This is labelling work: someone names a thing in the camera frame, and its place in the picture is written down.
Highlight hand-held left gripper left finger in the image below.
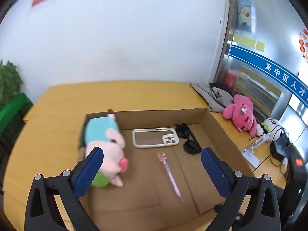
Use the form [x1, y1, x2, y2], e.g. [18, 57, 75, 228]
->
[25, 147, 104, 231]

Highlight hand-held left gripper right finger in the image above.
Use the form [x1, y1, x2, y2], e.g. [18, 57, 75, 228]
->
[201, 148, 282, 231]

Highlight black sunglasses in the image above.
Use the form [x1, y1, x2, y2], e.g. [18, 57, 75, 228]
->
[174, 123, 202, 154]

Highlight pink translucent pen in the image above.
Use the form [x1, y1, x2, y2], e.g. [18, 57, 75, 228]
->
[157, 152, 184, 203]

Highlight white-rimmed clear phone case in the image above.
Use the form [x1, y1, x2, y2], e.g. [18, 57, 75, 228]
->
[132, 127, 180, 149]

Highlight shallow cardboard box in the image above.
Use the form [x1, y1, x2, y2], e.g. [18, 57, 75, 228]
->
[78, 108, 255, 231]

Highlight black desktop device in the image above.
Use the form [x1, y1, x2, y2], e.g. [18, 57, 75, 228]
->
[269, 136, 293, 162]

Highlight pink pig plush toy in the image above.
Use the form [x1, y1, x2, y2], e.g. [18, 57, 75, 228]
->
[80, 109, 129, 188]

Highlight white phone stand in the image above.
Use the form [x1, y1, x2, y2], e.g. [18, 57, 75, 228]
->
[242, 133, 271, 169]

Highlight white plush toy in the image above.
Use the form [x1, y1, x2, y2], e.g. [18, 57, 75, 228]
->
[256, 118, 284, 142]

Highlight magenta bear plush toy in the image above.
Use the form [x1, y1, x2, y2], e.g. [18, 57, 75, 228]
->
[223, 94, 259, 136]

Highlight grey cloth bundle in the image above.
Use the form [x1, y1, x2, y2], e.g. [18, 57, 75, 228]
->
[191, 82, 235, 113]

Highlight green covered side table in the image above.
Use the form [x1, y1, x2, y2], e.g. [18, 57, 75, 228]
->
[0, 94, 34, 150]

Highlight red object behind glass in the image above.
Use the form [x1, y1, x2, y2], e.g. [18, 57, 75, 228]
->
[223, 69, 239, 89]

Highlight blue banner stripe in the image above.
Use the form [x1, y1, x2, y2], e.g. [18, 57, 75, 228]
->
[230, 44, 308, 106]

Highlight green potted plant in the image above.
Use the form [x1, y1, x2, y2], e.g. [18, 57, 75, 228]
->
[0, 59, 24, 106]

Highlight red window decorations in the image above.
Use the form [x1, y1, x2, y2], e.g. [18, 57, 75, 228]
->
[298, 29, 308, 63]

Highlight blue cartoon poster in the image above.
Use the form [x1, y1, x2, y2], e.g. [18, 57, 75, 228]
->
[236, 0, 257, 33]

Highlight black cable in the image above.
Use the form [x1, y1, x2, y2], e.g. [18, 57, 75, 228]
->
[260, 125, 308, 167]

